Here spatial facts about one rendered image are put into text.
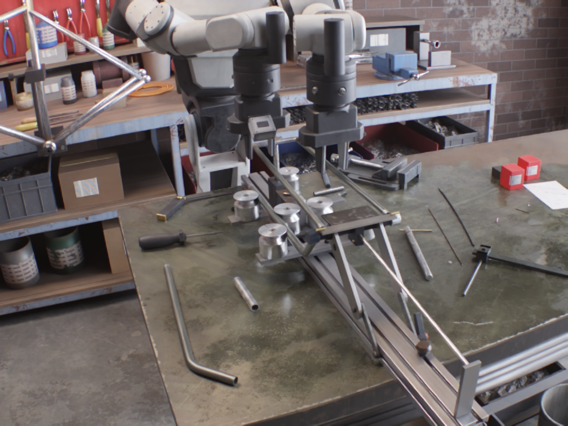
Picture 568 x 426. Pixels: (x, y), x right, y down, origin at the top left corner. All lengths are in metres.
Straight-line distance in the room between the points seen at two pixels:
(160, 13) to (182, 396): 0.78
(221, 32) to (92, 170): 1.48
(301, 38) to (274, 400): 0.58
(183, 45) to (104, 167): 1.32
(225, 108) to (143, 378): 1.11
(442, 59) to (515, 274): 2.01
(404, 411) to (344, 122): 0.95
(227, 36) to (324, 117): 0.23
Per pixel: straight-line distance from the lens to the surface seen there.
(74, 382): 2.35
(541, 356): 2.02
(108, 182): 2.52
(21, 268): 2.72
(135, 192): 2.59
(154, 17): 1.31
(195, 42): 1.21
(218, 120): 1.65
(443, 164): 1.62
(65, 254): 2.74
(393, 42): 3.38
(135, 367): 2.34
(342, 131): 1.08
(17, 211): 2.56
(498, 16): 4.04
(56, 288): 2.71
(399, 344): 0.89
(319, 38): 1.02
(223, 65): 1.53
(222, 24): 1.11
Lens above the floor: 1.47
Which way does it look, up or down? 26 degrees down
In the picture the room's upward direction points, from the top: 2 degrees counter-clockwise
